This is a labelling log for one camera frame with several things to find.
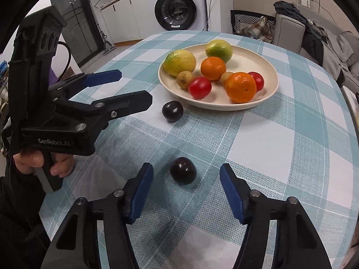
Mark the dark plum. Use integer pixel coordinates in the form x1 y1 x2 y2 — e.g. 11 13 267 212
162 101 184 123
170 157 197 185

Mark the tan longan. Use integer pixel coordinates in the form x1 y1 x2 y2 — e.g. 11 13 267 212
176 71 195 90
220 72 233 87

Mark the green-yellow citrus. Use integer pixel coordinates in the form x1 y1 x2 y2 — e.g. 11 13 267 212
205 39 232 63
162 49 197 76

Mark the red tomato large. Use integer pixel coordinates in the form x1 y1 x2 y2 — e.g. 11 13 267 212
188 76 212 99

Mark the orange tangerine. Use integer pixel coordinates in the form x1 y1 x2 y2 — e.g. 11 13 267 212
200 56 226 81
225 72 257 104

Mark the red tomato small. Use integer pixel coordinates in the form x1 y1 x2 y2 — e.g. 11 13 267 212
248 72 265 92

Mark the person's left hand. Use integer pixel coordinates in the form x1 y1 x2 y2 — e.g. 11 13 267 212
12 149 76 178

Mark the white kitchen counter cabinet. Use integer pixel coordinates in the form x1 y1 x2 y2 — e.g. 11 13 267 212
101 0 156 43

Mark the black glass door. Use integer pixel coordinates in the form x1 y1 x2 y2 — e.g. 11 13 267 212
50 0 103 67

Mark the teal checkered tablecloth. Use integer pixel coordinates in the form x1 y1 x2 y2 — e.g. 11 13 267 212
40 31 358 268

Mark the white washing machine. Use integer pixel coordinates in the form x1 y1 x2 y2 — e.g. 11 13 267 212
149 0 208 31

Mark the cream round plate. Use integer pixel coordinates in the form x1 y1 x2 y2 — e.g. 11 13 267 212
158 44 279 111

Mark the black patterned chair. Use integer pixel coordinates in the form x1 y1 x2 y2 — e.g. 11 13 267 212
231 10 276 35

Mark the plaid cloth on chair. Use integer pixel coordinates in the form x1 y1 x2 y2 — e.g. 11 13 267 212
239 16 273 43

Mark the grey sofa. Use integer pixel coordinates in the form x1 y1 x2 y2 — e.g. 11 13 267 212
273 1 358 93

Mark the dark clothes pile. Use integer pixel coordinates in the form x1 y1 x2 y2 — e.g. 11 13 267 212
273 1 353 86

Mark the black camera cable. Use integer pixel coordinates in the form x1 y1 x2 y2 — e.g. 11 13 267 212
57 41 72 82

